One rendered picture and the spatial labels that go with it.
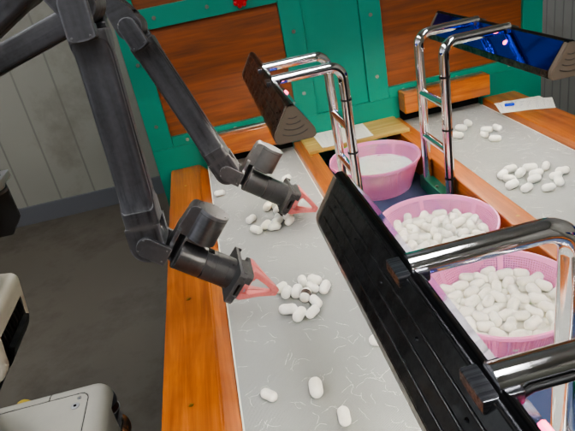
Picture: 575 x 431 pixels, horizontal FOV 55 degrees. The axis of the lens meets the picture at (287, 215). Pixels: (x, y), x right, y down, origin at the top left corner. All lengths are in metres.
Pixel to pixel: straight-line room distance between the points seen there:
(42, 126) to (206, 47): 2.14
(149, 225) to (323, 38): 1.09
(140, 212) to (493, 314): 0.62
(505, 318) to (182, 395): 0.56
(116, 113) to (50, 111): 2.87
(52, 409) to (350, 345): 1.10
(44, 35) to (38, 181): 2.64
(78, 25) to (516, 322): 0.83
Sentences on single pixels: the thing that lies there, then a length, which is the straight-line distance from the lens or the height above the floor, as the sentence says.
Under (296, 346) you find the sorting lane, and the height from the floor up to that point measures 0.74.
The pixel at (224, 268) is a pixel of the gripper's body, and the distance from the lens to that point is 0.97.
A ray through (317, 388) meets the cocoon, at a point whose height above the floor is 0.76.
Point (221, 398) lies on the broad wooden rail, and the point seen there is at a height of 0.76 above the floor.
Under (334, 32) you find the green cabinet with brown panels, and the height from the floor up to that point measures 1.09.
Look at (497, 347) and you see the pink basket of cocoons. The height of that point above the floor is 0.74.
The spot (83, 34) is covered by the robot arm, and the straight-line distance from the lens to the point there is 0.86.
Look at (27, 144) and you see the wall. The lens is 3.85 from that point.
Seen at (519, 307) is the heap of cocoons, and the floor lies 0.73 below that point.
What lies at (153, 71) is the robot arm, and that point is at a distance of 1.30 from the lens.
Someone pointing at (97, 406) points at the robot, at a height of 0.27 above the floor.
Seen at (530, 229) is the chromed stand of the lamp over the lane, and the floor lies 1.12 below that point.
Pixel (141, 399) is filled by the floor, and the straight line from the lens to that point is 2.18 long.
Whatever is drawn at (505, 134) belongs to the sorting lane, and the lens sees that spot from 1.81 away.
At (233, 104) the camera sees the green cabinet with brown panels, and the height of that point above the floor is 0.93.
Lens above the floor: 1.39
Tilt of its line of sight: 27 degrees down
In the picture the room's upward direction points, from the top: 12 degrees counter-clockwise
